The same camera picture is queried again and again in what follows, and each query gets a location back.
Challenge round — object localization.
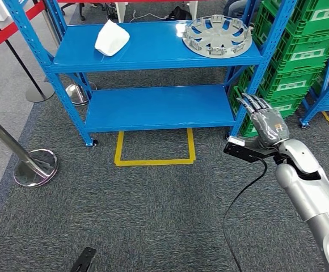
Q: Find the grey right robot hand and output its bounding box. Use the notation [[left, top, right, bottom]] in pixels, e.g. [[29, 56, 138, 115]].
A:
[[236, 93, 290, 149]]

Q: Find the white plastic cover part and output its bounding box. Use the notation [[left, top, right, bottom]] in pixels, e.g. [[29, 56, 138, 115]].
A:
[[95, 19, 131, 57]]

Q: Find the grey wheel hubcap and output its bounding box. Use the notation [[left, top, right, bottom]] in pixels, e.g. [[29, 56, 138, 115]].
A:
[[182, 14, 253, 59]]

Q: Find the white cable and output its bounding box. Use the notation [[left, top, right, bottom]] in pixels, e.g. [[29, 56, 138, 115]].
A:
[[130, 9, 168, 24]]

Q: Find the black cable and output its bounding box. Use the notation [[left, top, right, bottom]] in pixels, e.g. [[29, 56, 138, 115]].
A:
[[222, 158, 268, 272]]

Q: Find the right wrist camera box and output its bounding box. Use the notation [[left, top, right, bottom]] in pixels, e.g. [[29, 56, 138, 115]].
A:
[[223, 135, 280, 164]]

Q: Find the person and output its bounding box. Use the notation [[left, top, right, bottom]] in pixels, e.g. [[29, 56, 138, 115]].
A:
[[222, 0, 251, 19]]

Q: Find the black bag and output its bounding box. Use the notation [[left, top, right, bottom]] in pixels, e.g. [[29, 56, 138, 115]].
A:
[[166, 6, 193, 22]]

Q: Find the yellow floor tape outline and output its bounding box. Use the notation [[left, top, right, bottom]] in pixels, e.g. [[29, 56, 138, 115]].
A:
[[113, 128, 196, 167]]

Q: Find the black stanchion post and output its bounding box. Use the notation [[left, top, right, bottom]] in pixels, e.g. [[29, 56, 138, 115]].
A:
[[0, 3, 55, 103]]

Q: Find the white desk leg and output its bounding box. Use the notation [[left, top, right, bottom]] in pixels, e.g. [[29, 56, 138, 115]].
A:
[[188, 0, 198, 22], [114, 2, 129, 23]]

